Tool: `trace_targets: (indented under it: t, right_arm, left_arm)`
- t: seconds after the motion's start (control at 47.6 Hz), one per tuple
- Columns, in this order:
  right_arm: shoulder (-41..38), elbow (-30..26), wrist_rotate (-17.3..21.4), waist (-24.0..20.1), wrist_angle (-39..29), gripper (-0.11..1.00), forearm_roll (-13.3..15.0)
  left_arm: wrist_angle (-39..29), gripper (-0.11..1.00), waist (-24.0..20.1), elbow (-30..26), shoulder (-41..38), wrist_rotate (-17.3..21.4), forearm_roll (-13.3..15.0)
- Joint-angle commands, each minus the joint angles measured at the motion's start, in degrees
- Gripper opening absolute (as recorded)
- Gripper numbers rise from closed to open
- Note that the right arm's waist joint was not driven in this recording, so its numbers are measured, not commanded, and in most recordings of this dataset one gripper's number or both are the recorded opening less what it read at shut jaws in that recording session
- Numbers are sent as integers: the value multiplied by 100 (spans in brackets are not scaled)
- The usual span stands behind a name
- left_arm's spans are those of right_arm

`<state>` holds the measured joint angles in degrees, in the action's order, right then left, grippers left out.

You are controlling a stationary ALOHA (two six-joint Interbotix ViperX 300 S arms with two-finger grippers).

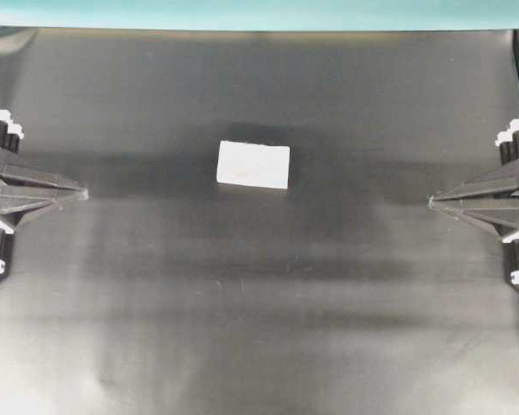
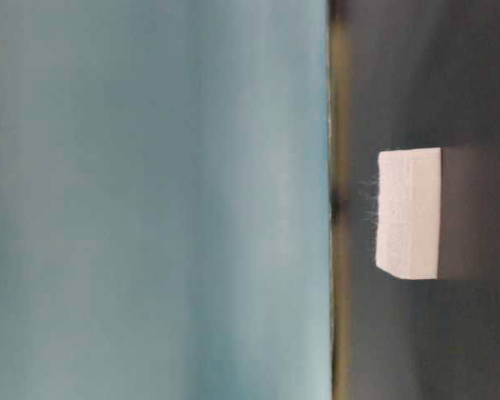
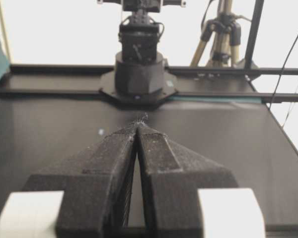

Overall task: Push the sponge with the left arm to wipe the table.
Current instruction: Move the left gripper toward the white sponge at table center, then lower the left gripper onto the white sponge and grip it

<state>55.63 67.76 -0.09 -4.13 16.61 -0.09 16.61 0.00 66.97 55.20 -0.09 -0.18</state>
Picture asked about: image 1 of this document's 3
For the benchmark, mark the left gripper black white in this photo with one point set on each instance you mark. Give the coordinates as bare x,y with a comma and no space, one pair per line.
26,191

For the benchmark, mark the white rectangular sponge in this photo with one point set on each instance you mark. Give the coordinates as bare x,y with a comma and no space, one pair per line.
253,165

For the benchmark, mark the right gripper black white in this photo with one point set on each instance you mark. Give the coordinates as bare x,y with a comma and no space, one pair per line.
491,201

